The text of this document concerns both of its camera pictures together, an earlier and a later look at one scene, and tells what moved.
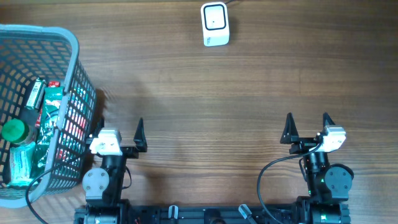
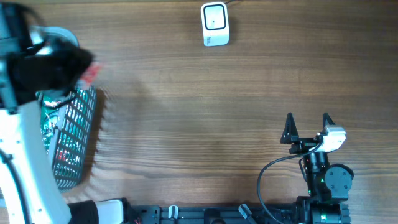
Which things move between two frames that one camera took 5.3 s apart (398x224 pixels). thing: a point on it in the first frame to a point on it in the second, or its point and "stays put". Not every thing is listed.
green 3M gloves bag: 48,124 stays put
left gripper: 140,146 to 78,60
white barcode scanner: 215,23 stays put
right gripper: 290,135 stays put
